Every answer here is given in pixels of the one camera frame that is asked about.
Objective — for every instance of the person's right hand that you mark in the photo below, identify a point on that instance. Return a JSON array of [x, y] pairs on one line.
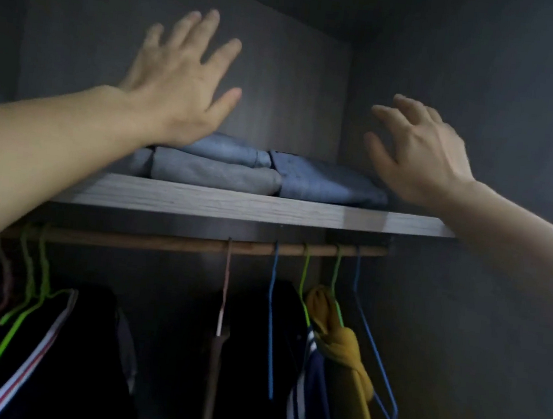
[[421, 158]]

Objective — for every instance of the person's left hand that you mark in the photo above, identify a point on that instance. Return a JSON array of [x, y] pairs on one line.
[[170, 90]]

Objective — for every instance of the person's left little finger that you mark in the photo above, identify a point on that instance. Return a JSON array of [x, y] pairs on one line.
[[153, 36]]

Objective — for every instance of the person's left middle finger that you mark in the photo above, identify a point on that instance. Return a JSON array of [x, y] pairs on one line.
[[203, 34]]

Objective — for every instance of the person's right thumb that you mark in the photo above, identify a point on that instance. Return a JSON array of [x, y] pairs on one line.
[[377, 153]]

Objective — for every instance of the person's right middle finger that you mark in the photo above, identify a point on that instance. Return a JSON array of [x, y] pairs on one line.
[[412, 108]]

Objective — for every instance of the person's left thumb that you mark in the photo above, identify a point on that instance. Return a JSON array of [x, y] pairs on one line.
[[224, 107]]

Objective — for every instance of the person's left forearm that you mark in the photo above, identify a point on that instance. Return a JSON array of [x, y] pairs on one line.
[[39, 150]]

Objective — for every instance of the person's right forearm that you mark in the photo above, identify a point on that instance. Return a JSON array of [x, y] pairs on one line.
[[516, 244]]

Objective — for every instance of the folded light blue garment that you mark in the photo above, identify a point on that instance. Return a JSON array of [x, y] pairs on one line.
[[228, 150]]

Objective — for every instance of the folded blue dotted garment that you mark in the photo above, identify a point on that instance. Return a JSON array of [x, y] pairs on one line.
[[324, 182]]

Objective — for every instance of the folded pale grey garment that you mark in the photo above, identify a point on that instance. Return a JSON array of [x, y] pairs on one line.
[[141, 162]]

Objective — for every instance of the wooden wardrobe shelf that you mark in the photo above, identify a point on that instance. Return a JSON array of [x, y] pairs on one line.
[[257, 207]]

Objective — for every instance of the wooden clothes rod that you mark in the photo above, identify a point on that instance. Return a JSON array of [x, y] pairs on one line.
[[178, 244]]

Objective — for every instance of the mustard yellow garment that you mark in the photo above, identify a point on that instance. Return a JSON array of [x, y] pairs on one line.
[[343, 363]]

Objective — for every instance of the black hanging garment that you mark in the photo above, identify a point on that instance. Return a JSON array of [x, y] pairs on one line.
[[250, 353]]

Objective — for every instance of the navy white striped garment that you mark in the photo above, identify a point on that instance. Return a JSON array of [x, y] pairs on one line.
[[309, 399]]

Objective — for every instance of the brown hanging garment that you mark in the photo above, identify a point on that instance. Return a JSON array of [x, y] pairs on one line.
[[211, 383]]

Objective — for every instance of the black jacket with striped trim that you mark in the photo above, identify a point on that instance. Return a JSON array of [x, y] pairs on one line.
[[70, 362]]

